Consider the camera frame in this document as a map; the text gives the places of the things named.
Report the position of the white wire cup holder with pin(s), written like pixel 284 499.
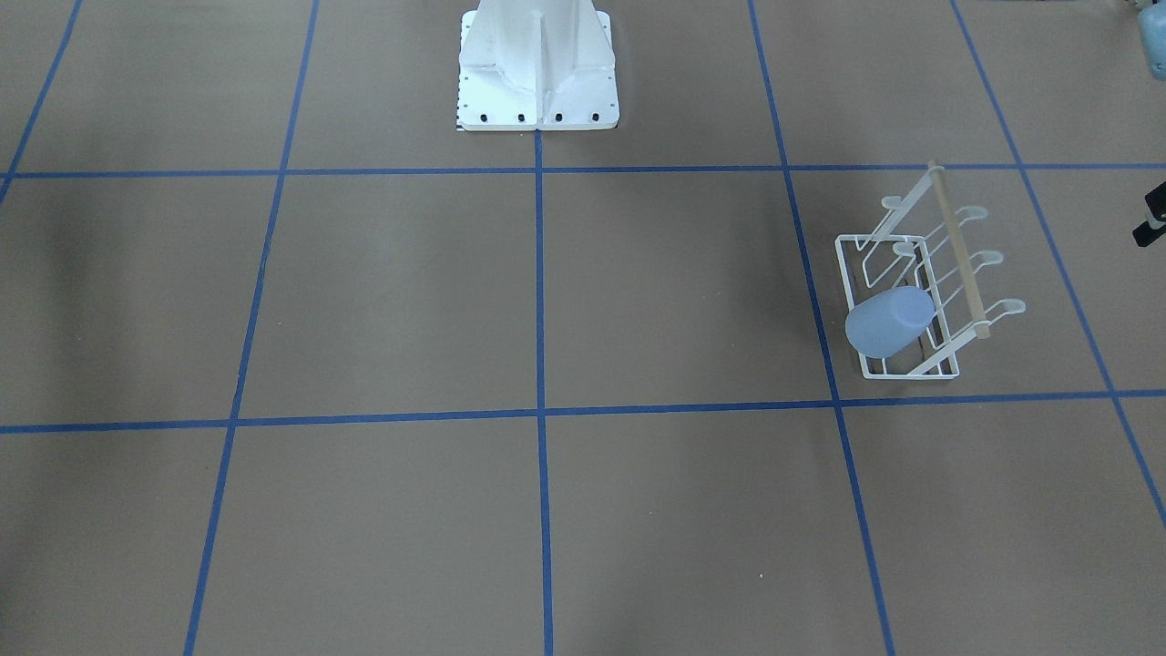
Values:
pixel 921 241

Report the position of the light blue plastic cup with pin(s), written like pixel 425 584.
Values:
pixel 888 322

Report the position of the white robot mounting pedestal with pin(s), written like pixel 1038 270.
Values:
pixel 536 65

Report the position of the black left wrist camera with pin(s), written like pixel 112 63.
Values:
pixel 1153 227

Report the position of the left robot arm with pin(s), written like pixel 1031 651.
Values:
pixel 1151 20

